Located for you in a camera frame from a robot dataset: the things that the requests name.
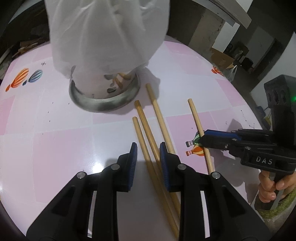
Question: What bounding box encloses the steel utensil holder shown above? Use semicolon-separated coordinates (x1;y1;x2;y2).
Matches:
69;69;140;113

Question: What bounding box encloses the person right hand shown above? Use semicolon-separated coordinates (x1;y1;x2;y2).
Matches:
258;170;296;203

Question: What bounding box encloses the white plastic bag cover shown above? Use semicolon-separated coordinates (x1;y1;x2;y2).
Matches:
43;0;171;80

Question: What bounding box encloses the cardboard box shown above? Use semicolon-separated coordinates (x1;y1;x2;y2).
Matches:
210;48;234;71

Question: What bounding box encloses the wooden chopstick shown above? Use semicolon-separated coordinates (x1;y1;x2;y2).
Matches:
134;100;181;220
188;98;215;174
145;83;175;154
132;116;179;240

